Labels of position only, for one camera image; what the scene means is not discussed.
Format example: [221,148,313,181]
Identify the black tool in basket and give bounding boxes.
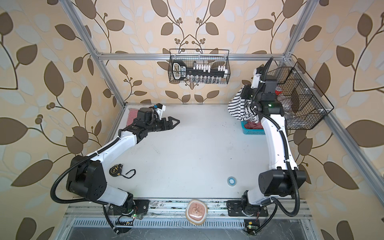
[168,60,231,84]

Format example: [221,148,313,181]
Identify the maroon tank top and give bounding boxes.
[244,121,263,130]

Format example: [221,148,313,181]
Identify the wire basket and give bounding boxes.
[268,63,334,130]
[168,48,231,85]

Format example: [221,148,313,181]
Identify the red striped folded tank top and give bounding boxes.
[126,109,139,127]

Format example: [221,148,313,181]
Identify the right wire basket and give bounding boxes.
[268,63,334,130]

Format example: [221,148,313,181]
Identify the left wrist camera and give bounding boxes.
[153,104,166,119]

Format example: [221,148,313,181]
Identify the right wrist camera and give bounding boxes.
[251,65,265,89]

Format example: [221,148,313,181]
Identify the pink round badge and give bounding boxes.
[185,199,208,226]

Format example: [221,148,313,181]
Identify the teal plastic basket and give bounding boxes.
[241,121,265,135]

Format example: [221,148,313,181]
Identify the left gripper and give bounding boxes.
[144,116,180,133]

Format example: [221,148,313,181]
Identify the red capped bottle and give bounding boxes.
[275,87,283,96]

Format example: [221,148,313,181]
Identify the blue tape roll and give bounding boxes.
[227,177,237,187]

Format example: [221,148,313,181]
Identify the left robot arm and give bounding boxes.
[50,104,180,235]

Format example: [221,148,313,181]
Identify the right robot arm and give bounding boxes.
[228,58,307,236]

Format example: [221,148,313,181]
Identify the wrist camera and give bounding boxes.
[153,104,166,119]
[251,65,265,89]

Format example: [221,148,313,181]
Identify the black white striped tank top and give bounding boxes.
[228,86,259,123]

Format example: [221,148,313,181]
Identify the back wire basket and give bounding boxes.
[168,48,231,85]

